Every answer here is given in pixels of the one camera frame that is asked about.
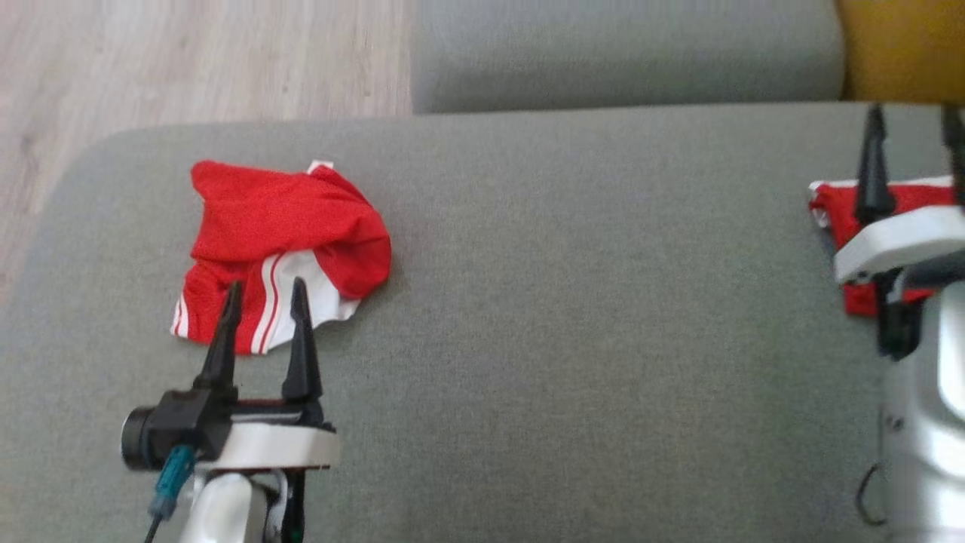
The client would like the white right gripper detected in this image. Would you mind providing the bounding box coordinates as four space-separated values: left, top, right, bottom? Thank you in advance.
832 105 965 284

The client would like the red white garment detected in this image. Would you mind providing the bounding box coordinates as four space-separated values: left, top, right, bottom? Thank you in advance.
808 177 965 318

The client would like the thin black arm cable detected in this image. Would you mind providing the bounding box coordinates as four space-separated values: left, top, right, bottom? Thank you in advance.
855 462 887 526

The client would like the red white basketball jersey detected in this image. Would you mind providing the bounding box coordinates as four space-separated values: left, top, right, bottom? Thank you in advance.
170 160 393 355

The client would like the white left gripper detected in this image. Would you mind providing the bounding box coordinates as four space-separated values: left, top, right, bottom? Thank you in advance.
193 277 342 473

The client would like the teal-plug left camera cable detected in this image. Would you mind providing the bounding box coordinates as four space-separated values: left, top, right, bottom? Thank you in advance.
143 445 198 543

